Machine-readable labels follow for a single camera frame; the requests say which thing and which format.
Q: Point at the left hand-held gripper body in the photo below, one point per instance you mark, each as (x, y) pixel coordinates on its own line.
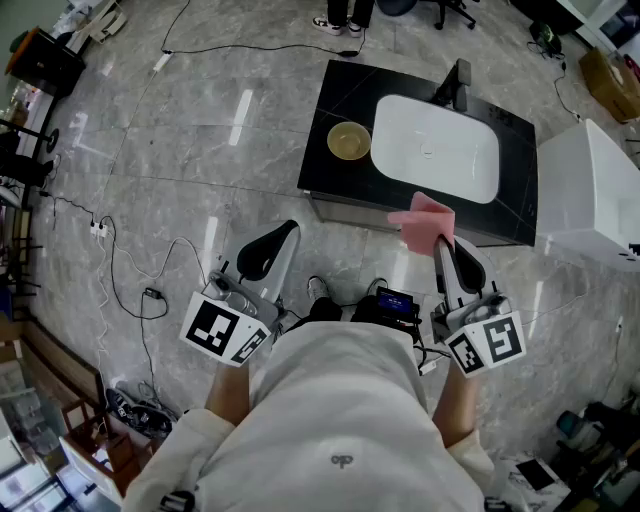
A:
(210, 327)

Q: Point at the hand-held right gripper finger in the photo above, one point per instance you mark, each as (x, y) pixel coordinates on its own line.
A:
(475, 272)
(449, 280)

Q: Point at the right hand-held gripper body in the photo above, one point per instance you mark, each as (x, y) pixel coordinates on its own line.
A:
(502, 340)

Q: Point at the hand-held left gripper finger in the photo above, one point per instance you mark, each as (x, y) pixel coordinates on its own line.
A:
(285, 270)
(257, 257)

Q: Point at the pink cloth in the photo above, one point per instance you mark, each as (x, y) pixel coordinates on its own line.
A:
(425, 225)

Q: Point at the gold round bowl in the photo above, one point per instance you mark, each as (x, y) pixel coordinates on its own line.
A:
(348, 141)

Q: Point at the person's right forearm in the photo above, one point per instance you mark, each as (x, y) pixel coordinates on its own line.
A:
(457, 410)

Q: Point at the person's left forearm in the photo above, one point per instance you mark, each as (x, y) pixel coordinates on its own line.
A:
(227, 395)

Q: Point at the person's grey sneaker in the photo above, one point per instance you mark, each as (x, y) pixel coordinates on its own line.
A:
(317, 288)

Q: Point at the person's black trousers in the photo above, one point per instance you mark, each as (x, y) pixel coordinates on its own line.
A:
(325, 309)

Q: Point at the black waist device with screen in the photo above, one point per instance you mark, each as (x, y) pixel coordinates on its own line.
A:
(395, 302)

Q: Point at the black power adapter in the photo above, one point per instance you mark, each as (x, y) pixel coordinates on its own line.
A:
(350, 52)
(153, 293)

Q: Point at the white sink basin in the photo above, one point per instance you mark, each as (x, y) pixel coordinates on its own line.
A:
(450, 170)

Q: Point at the black tablet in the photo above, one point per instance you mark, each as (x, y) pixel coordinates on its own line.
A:
(535, 474)

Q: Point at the person's white shirt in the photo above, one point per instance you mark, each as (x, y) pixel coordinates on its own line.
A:
(340, 400)

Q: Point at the white power strip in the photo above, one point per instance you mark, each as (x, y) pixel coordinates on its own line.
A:
(98, 230)
(162, 62)

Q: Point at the brown wooden bench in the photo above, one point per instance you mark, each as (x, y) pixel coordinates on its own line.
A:
(65, 365)

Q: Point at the white marble-pattern box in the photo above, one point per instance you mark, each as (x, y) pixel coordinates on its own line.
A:
(512, 492)

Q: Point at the black faucet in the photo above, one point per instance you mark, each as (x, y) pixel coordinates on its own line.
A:
(457, 82)

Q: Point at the black marble vanity unit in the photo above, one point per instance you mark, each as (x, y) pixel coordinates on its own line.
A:
(350, 90)

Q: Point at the cardboard box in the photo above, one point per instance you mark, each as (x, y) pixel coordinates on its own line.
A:
(607, 85)

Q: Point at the round black stand base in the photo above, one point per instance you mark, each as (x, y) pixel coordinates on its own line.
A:
(53, 139)

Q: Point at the black office chair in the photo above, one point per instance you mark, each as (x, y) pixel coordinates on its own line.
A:
(452, 12)

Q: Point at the black side table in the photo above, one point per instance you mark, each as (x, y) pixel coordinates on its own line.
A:
(45, 62)

